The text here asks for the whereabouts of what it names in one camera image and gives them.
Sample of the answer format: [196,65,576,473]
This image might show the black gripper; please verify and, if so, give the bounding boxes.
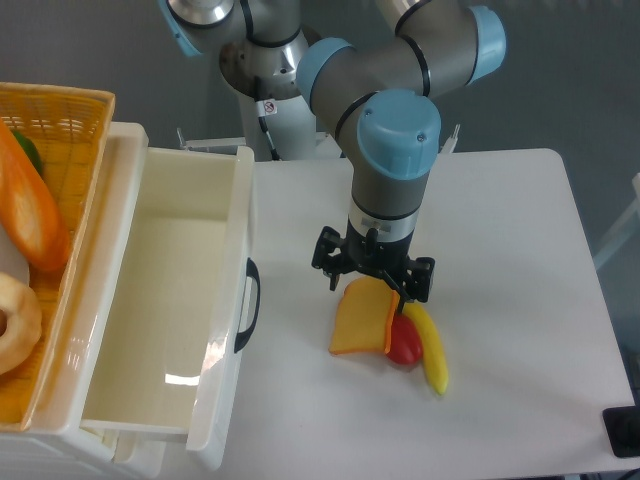
[311,223,435,314]

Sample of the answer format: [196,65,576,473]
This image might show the yellow toy bread slice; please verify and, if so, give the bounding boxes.
[329,277,398,355]

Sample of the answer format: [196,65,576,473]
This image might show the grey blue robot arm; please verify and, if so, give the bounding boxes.
[159,1,506,303]

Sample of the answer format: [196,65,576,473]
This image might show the red toy bell pepper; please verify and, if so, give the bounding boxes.
[386,314,423,366]

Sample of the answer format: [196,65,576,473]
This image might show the yellow toy banana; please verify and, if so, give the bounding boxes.
[402,303,449,396]

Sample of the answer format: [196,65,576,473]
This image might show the white open plastic drawer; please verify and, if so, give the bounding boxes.
[79,145,257,472]

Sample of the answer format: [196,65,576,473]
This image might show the black device at edge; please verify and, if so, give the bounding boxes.
[602,406,639,458]

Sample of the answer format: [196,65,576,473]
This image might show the orange woven basket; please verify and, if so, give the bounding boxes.
[1,82,115,433]

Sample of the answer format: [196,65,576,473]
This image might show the beige toy bagel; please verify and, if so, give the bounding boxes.
[1,272,42,374]

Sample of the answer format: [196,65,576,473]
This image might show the orange toy baguette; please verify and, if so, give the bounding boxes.
[1,124,71,272]

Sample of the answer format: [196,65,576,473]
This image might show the white plastic drawer cabinet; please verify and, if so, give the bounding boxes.
[1,122,198,479]

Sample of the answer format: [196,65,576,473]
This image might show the green toy vegetable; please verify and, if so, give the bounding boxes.
[12,130,44,177]

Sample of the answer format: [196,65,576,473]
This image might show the black drawer handle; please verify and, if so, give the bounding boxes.
[233,257,261,354]

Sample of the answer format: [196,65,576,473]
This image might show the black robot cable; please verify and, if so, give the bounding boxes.
[252,74,282,162]

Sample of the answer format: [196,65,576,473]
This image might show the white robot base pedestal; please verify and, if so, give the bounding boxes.
[219,26,320,161]

